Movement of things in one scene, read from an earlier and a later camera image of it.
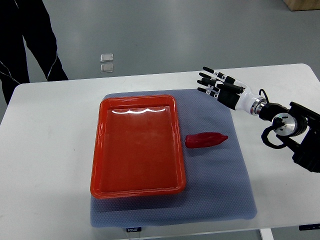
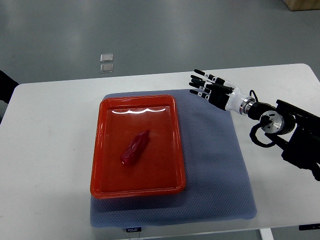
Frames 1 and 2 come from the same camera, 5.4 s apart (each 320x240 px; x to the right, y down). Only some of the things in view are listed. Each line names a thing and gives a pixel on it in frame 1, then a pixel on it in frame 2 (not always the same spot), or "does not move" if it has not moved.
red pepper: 204,139 -> 133,149
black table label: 133,229 does not move
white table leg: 266,234 does not move
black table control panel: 312,226 does not move
